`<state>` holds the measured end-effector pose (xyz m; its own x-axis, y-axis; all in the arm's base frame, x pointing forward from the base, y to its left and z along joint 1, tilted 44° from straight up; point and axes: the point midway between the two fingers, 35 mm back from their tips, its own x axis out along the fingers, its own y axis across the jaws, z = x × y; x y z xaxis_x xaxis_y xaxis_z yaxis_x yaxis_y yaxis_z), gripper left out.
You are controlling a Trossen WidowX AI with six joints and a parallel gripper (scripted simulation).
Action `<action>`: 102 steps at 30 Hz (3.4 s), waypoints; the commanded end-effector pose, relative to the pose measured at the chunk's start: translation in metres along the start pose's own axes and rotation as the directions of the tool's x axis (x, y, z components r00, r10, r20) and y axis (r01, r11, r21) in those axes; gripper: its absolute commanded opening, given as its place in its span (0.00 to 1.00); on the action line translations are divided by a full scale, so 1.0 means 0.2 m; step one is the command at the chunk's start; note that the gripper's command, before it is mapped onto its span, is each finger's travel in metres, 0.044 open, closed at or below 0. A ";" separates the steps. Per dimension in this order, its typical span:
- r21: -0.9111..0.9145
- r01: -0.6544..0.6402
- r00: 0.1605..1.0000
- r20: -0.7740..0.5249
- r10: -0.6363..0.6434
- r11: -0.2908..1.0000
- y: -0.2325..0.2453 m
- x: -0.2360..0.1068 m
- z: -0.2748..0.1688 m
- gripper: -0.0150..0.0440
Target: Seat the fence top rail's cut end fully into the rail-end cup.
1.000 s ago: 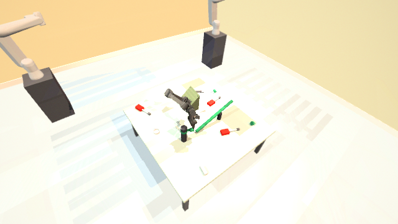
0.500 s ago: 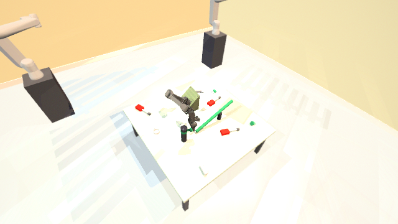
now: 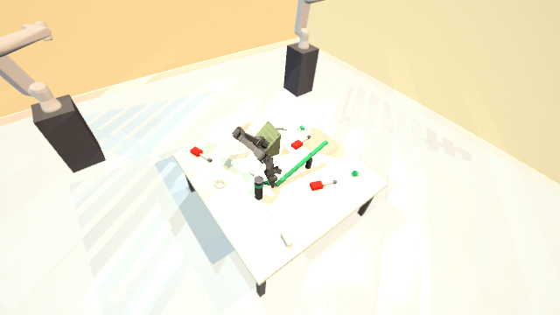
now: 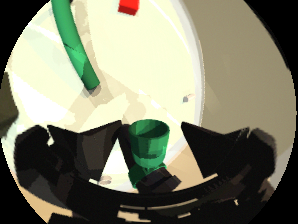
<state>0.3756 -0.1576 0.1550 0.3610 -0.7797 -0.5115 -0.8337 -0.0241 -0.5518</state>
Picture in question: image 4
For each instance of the green cylindrical tube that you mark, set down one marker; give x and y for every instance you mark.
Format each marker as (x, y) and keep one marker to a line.
(72, 43)

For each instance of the green cup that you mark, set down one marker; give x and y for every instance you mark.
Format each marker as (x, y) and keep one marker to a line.
(148, 140)

